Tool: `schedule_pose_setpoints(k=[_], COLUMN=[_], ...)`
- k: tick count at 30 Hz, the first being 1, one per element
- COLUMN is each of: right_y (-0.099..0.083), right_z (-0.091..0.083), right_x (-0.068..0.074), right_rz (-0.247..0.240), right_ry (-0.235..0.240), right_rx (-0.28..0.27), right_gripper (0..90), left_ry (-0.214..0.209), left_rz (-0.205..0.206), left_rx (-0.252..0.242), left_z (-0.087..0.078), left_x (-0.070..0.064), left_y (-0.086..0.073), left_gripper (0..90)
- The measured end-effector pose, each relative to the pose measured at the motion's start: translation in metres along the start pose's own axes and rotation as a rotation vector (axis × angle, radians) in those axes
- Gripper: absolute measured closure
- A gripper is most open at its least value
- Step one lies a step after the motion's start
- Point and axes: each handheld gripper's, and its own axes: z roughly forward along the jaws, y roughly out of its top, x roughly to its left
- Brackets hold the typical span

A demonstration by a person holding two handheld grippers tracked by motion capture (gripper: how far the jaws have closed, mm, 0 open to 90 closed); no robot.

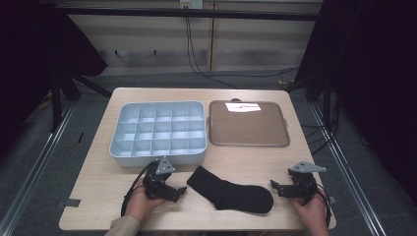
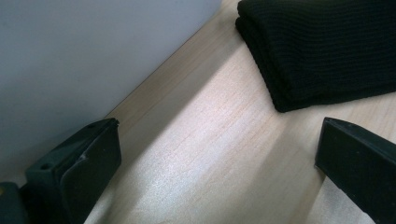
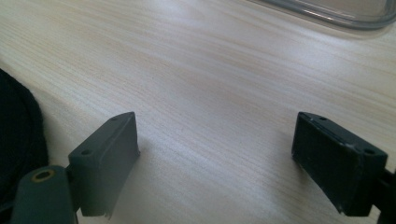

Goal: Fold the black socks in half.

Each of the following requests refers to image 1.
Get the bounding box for black curtain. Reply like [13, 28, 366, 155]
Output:
[294, 0, 417, 206]
[0, 0, 108, 156]

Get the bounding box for aluminium floor rail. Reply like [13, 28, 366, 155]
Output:
[309, 102, 388, 236]
[0, 103, 76, 236]

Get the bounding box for brown flat lid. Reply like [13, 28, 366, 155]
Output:
[208, 97, 291, 148]

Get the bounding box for person's right hand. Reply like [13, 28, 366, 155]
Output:
[291, 192, 330, 236]

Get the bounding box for black sock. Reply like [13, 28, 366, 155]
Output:
[186, 165, 274, 214]

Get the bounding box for black hanging wall cable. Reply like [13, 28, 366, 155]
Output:
[184, 15, 239, 90]

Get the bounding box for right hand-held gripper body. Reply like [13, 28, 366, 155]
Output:
[288, 160, 328, 202]

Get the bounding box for black metal stand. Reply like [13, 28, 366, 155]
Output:
[282, 72, 332, 123]
[48, 73, 113, 134]

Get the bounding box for black horizontal metal bar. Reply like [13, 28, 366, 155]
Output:
[53, 7, 321, 22]

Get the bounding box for grey divided storage box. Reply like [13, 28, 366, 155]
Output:
[108, 99, 209, 168]

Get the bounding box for black floor cable bundle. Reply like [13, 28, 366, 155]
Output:
[300, 89, 342, 157]

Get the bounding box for white wall socket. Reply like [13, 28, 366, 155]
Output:
[179, 0, 205, 10]

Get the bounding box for person's left hand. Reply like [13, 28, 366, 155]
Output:
[125, 178, 165, 222]

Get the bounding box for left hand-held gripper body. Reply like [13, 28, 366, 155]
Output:
[143, 156, 176, 200]

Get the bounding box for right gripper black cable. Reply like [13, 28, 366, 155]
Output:
[315, 182, 332, 228]

